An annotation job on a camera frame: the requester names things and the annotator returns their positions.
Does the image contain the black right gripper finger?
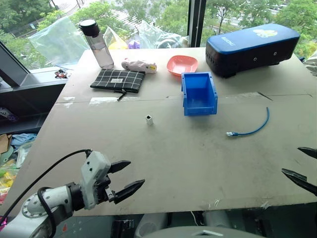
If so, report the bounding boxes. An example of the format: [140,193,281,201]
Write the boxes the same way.
[281,168,317,197]
[297,146,317,159]

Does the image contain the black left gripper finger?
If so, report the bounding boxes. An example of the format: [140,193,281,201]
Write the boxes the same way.
[113,179,146,205]
[107,160,131,174]

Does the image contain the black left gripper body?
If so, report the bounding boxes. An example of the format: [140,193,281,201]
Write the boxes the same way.
[93,173,117,204]

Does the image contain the black checkered zipper pouch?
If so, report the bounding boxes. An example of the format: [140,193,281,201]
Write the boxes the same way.
[89,69,146,94]

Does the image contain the pink plush toy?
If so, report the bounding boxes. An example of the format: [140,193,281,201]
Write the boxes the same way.
[121,58,158,74]

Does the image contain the blue plastic storage bin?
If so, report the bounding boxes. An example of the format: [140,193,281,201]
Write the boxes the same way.
[180,71,218,117]

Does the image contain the pink plastic bowl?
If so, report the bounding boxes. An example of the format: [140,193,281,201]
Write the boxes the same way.
[166,55,199,76]

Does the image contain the blue and black case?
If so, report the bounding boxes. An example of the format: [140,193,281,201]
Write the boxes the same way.
[205,23,301,79]

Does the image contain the clear water bottle black lid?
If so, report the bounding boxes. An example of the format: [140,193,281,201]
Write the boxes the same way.
[78,19,115,70]

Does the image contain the clear plastic bag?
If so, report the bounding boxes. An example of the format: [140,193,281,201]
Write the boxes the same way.
[27,16,90,66]

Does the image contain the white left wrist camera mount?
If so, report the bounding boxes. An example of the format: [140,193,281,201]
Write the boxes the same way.
[79,150,111,209]

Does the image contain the blue Ethernet cable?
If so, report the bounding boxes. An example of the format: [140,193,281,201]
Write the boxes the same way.
[225,107,270,138]

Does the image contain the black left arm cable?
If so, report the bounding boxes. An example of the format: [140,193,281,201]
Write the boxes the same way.
[0,149,92,238]

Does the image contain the black window frame post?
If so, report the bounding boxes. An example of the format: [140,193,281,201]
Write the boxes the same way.
[187,0,208,48]

